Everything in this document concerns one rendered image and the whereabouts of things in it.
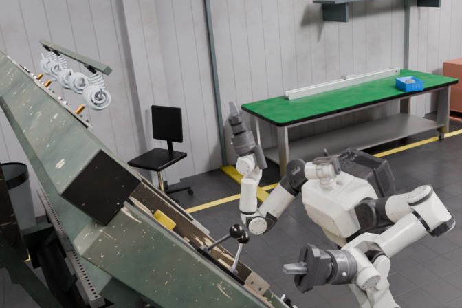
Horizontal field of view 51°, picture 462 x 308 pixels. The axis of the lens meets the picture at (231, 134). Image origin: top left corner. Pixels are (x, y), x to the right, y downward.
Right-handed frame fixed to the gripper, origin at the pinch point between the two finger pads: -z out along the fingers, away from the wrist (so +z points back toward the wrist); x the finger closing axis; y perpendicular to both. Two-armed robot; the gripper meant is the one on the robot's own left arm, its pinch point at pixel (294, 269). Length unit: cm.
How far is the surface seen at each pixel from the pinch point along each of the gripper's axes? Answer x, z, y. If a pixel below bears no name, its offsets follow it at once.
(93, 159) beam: -29, -60, -15
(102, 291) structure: -2, -53, -8
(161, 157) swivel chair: 57, 110, 338
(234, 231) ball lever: -7.4, -15.8, 7.0
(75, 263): 49, -24, 106
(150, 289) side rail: -5.6, -46.0, -14.3
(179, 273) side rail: -8.3, -40.7, -14.3
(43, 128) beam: -27, -62, 16
